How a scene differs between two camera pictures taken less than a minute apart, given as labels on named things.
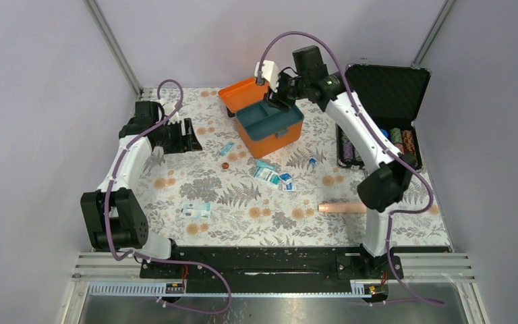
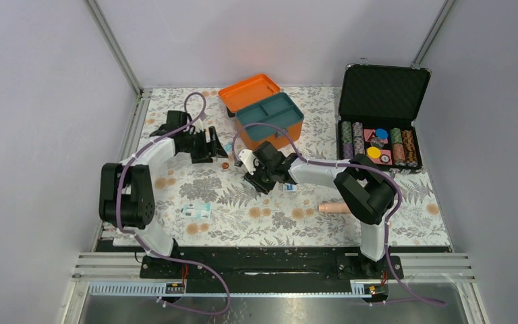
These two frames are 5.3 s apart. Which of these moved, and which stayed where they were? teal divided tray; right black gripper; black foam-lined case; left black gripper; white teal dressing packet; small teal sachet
Moved: right black gripper; left black gripper
Stayed: teal divided tray; small teal sachet; white teal dressing packet; black foam-lined case
